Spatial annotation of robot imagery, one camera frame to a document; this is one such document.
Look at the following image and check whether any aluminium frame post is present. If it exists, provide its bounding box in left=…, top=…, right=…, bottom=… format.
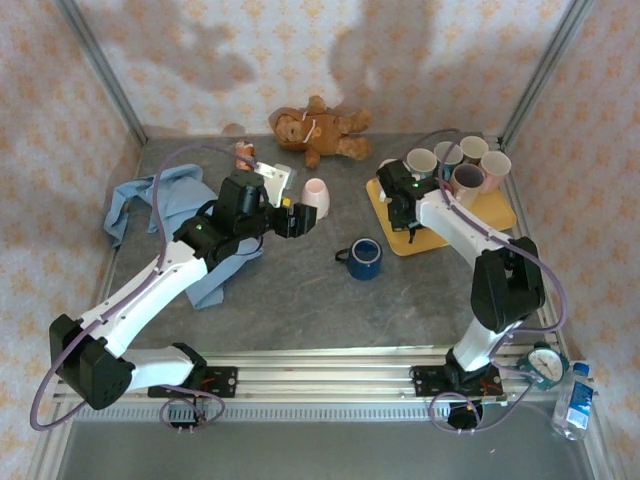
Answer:
left=53, top=0, right=150, bottom=147
left=498, top=0, right=597, bottom=151

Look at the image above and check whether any yellow tray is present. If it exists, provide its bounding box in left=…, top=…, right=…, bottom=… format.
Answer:
left=365, top=177, right=517, bottom=258

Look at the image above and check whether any large pale pink mug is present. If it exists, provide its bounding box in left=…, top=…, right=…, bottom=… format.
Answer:
left=449, top=164, right=487, bottom=206

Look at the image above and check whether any aluminium mounting rail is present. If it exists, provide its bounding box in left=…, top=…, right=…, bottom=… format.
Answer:
left=52, top=349, right=596, bottom=405

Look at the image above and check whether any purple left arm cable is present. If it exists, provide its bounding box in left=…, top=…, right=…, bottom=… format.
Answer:
left=29, top=143, right=261, bottom=437

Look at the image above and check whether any clear water bottle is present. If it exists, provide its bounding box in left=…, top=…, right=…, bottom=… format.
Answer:
left=550, top=361, right=599, bottom=442

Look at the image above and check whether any teal mug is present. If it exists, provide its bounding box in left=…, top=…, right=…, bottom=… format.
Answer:
left=432, top=140, right=465, bottom=171

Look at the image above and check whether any light blue mug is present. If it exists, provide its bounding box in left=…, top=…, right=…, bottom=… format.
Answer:
left=405, top=147, right=440, bottom=182

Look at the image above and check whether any teal dial clock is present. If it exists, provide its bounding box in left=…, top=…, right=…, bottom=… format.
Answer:
left=514, top=342, right=571, bottom=391

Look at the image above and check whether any brown teddy bear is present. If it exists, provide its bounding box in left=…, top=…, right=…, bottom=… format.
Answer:
left=268, top=94, right=374, bottom=170

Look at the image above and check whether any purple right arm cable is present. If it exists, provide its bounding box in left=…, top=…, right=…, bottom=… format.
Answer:
left=409, top=128, right=571, bottom=437

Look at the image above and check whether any grey slotted cable duct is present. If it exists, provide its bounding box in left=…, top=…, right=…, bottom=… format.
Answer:
left=74, top=405, right=556, bottom=422

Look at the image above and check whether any dark blue mug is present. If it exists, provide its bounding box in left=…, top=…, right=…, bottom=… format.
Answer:
left=333, top=236, right=384, bottom=281

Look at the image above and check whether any grey mug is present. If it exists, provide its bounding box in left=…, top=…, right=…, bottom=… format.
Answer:
left=458, top=134, right=490, bottom=165

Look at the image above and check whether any light blue cloth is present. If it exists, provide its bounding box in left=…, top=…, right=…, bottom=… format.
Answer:
left=103, top=163, right=265, bottom=312

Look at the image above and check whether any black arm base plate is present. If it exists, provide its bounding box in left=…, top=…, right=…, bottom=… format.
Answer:
left=409, top=364, right=506, bottom=401
left=147, top=366, right=239, bottom=400

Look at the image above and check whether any plain pink mug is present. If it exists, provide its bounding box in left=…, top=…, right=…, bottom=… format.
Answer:
left=479, top=149, right=512, bottom=192

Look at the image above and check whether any pale pink handleless cup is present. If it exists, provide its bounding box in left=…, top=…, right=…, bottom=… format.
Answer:
left=301, top=178, right=331, bottom=220

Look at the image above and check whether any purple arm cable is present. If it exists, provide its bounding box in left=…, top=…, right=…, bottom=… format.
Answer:
left=29, top=143, right=261, bottom=437
left=409, top=128, right=571, bottom=437

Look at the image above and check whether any black cable connector block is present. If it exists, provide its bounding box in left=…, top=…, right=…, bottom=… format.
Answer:
left=448, top=402, right=484, bottom=431
left=167, top=399, right=206, bottom=432

